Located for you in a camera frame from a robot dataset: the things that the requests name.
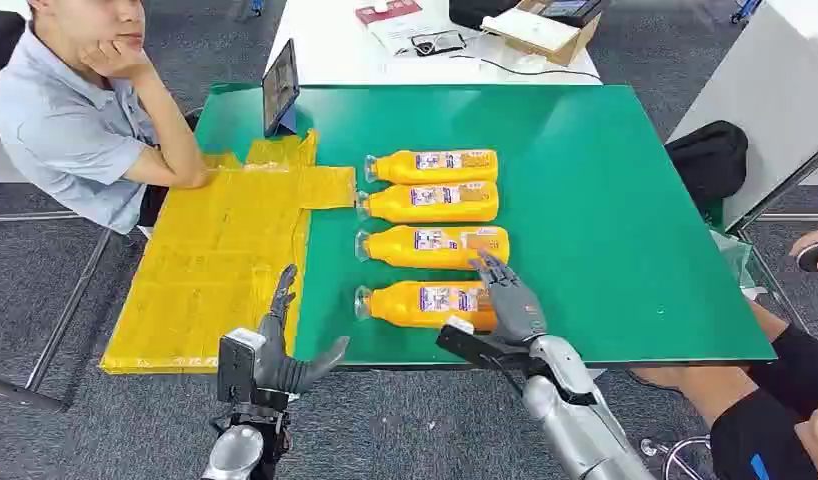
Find person in black shorts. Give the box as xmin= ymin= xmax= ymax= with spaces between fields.
xmin=630 ymin=225 xmax=818 ymax=480

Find black device with screen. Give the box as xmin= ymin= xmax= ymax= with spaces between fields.
xmin=538 ymin=0 xmax=606 ymax=29

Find metal floor bar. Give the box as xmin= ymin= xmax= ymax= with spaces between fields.
xmin=0 ymin=374 xmax=69 ymax=413

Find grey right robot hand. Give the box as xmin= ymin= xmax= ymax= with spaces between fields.
xmin=468 ymin=250 xmax=548 ymax=346

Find black chair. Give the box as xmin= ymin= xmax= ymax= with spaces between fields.
xmin=0 ymin=9 xmax=27 ymax=72

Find clear plastic bag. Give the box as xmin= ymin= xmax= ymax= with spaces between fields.
xmin=710 ymin=228 xmax=758 ymax=289

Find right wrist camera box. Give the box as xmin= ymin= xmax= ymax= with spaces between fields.
xmin=435 ymin=316 xmax=523 ymax=372

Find seated person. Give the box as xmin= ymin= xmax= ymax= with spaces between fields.
xmin=0 ymin=0 xmax=215 ymax=235

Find black bag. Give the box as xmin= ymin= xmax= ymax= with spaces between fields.
xmin=448 ymin=0 xmax=523 ymax=31

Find orange drink bottle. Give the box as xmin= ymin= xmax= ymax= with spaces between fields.
xmin=353 ymin=280 xmax=500 ymax=331
xmin=363 ymin=148 xmax=500 ymax=185
xmin=354 ymin=225 xmax=511 ymax=271
xmin=355 ymin=180 xmax=500 ymax=225

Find metal table leg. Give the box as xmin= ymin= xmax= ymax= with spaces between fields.
xmin=24 ymin=228 xmax=112 ymax=392

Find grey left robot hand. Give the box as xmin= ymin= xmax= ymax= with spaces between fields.
xmin=255 ymin=264 xmax=351 ymax=394

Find black tablet on stand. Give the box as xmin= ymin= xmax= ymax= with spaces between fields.
xmin=261 ymin=38 xmax=301 ymax=138

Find black cable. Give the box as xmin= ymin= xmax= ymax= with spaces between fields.
xmin=448 ymin=54 xmax=602 ymax=82

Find yellow sheet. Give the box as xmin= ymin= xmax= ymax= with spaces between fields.
xmin=99 ymin=129 xmax=357 ymax=376

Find red and white booklet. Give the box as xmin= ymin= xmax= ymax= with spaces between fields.
xmin=354 ymin=0 xmax=425 ymax=26

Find green table mat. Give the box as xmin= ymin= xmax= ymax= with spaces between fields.
xmin=195 ymin=82 xmax=778 ymax=368

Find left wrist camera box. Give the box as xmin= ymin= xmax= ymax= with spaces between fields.
xmin=216 ymin=327 xmax=268 ymax=407

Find cardboard box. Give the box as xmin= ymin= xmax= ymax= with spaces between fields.
xmin=480 ymin=0 xmax=602 ymax=68

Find black framed glasses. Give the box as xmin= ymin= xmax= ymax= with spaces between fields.
xmin=410 ymin=30 xmax=468 ymax=58

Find black backpack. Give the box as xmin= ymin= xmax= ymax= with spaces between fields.
xmin=665 ymin=120 xmax=749 ymax=207

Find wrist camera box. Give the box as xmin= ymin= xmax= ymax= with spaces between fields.
xmin=216 ymin=327 xmax=268 ymax=407
xmin=435 ymin=316 xmax=523 ymax=372

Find white paper sheet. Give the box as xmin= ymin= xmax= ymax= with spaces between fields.
xmin=371 ymin=9 xmax=463 ymax=56

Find white side table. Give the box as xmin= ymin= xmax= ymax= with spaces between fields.
xmin=667 ymin=0 xmax=818 ymax=230

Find chrome chair base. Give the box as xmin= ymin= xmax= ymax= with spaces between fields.
xmin=640 ymin=435 xmax=715 ymax=480

